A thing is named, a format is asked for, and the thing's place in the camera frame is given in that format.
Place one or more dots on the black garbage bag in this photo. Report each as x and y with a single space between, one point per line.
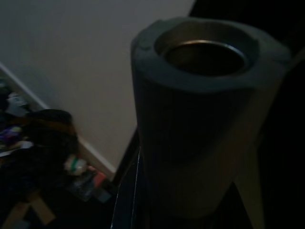
47 133

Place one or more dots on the green label plastic bottle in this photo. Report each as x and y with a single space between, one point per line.
75 164

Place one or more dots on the crushed clear plastic container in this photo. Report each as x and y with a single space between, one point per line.
82 187

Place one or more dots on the brown cardboard strip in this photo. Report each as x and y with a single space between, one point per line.
16 214
43 208

